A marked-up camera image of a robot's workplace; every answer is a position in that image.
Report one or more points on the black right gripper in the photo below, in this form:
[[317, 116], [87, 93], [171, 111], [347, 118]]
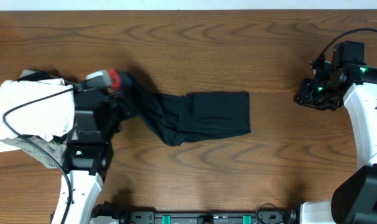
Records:
[[308, 94]]

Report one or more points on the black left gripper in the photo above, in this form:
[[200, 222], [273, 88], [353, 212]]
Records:
[[125, 101]]

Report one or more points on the dark teal athletic pants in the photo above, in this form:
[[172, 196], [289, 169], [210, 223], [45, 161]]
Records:
[[193, 117]]

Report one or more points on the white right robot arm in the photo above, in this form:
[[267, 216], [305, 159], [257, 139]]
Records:
[[355, 201]]

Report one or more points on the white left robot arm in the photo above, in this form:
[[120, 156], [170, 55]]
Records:
[[89, 152]]

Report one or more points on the white folded garment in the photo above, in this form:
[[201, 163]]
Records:
[[45, 109]]

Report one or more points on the beige folded garment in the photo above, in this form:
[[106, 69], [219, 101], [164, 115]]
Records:
[[34, 145]]

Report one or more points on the black folded garment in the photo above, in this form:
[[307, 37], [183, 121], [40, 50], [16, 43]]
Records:
[[41, 76]]

